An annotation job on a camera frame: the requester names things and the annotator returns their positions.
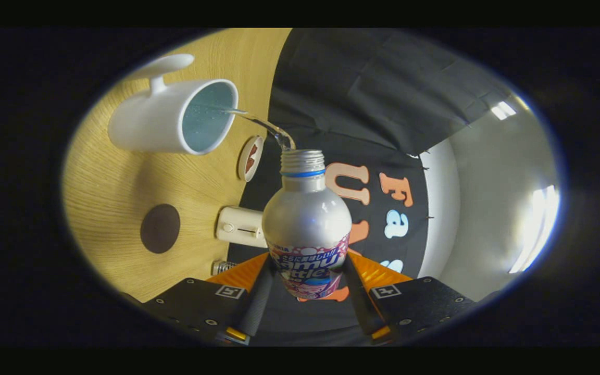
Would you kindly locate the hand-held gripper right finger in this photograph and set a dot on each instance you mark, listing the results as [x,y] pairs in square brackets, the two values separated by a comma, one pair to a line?
[361,307]

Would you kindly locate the white oval plate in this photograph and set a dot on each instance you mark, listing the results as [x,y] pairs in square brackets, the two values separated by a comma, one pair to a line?
[242,166]

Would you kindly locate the small ceiling light panel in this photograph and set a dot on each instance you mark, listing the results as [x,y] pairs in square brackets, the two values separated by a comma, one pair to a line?
[503,110]

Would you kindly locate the red food piece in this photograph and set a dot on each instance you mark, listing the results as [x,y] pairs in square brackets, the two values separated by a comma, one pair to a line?
[253,150]
[251,164]

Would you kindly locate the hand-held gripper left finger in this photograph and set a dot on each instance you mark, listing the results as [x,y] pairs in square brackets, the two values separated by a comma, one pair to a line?
[258,307]

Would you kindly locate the clear juice stream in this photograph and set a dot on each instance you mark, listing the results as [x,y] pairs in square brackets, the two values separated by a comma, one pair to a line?
[266,125]

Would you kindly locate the white toaster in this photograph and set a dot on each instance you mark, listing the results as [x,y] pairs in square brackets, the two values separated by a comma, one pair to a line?
[240,228]

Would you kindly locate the wooden table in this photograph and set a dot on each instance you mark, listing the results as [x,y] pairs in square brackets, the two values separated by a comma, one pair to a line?
[123,177]

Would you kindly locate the dark brown round coaster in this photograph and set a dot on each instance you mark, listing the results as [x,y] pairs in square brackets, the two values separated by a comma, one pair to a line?
[160,228]

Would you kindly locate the silver juice bottle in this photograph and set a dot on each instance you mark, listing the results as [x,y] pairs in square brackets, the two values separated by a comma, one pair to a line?
[306,221]

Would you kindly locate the large ceiling light panel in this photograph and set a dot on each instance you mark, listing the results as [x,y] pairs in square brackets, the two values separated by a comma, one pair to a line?
[537,229]

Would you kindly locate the white cup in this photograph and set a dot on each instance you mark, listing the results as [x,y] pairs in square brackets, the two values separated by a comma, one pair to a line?
[149,125]

